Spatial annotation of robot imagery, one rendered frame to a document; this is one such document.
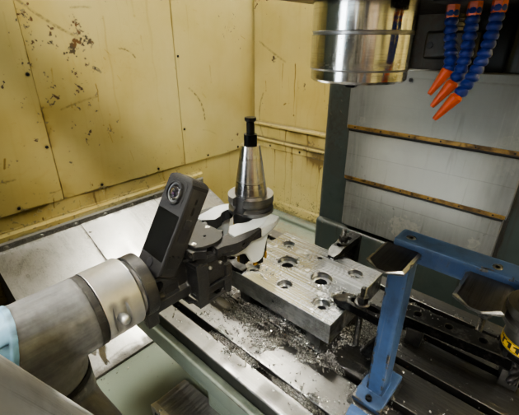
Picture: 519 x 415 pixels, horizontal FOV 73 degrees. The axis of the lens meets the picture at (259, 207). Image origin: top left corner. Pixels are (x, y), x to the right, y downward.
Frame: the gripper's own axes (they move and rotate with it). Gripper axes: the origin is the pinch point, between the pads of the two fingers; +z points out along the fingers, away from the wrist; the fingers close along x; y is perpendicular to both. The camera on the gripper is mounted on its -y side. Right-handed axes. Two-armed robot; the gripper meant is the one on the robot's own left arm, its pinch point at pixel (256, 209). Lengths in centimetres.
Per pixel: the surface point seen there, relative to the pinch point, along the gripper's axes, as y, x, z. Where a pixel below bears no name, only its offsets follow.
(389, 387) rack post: 35.7, 18.8, 14.9
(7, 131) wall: 3, -100, -5
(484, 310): 5.2, 29.0, 5.7
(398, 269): 5.0, 18.9, 6.5
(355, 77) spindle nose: -16.7, 4.2, 17.5
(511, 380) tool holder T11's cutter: 14.8, 33.6, 8.1
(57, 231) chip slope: 41, -99, 0
